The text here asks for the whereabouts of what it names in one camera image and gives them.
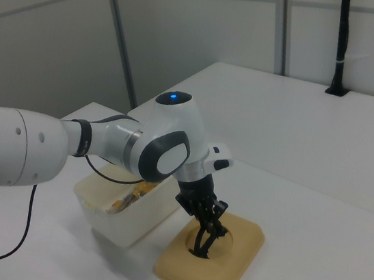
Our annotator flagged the black lid handle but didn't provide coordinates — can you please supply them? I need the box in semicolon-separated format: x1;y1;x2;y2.
187;222;232;263

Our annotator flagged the yellow item in clear wrap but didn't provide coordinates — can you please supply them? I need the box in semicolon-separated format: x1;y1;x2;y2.
107;176;155;219

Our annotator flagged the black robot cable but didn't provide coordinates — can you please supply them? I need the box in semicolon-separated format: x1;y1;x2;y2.
0;97;157;280

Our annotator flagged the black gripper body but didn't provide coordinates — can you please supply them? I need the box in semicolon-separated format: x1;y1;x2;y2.
173;170;222;219

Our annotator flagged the black mounting pole with base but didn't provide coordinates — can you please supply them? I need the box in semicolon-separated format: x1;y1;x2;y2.
323;0;362;99

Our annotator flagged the tan tool case lid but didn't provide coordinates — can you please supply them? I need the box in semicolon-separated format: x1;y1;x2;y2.
152;203;269;280

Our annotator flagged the white plastic tool case box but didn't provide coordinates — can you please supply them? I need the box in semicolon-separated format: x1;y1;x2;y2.
66;158;187;256

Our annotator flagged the grey partition post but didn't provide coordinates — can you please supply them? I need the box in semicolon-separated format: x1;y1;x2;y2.
85;0;152;110
270;0;300;77

